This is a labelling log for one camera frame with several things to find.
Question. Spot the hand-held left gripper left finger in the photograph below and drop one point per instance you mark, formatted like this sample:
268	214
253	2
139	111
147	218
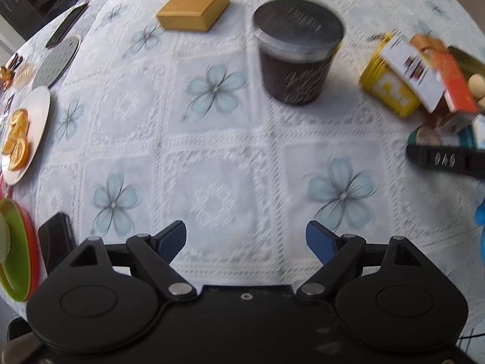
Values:
174	237

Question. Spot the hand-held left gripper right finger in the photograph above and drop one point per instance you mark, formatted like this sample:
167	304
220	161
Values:
320	239

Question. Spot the green tape roll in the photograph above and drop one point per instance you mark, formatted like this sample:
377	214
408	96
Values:
412	136

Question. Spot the white tissue packet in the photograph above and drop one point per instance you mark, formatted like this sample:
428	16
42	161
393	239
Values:
480	129

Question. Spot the beige plush toy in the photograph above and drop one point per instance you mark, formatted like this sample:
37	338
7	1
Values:
477	88

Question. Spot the orange gold-patterned box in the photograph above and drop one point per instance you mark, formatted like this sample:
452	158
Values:
451	79

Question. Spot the white printed hang tag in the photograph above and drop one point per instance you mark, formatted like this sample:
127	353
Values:
416	79

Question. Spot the blue cloth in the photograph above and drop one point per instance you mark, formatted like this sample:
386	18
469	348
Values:
480	235

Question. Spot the white floral tablecloth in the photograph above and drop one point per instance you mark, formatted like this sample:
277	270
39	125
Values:
212	151

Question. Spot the yellow plush block pouch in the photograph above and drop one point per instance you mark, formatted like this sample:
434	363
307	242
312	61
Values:
382	83

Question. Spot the black rectangular case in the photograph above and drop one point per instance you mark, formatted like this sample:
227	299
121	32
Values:
57	242

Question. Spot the orange carton box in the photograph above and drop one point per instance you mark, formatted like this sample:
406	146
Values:
426	41

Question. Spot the red plate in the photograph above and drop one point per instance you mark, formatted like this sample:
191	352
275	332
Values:
35	258

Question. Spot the dark candle jar silver lid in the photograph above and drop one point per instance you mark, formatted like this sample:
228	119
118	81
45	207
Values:
295	68

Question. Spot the orange slice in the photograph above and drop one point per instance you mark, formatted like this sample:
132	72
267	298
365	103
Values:
21	153
19	120
7	145

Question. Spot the white plate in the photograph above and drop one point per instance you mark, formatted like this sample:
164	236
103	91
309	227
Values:
36	121

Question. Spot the grey perforated trivet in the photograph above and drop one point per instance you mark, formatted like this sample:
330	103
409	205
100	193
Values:
57	60

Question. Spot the gold cardboard box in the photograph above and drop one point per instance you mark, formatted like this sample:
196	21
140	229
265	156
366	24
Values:
189	9

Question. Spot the amber shiny wrapper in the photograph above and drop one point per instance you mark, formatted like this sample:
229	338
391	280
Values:
11	69

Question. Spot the dark smartphone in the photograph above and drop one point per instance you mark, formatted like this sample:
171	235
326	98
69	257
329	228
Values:
66	26

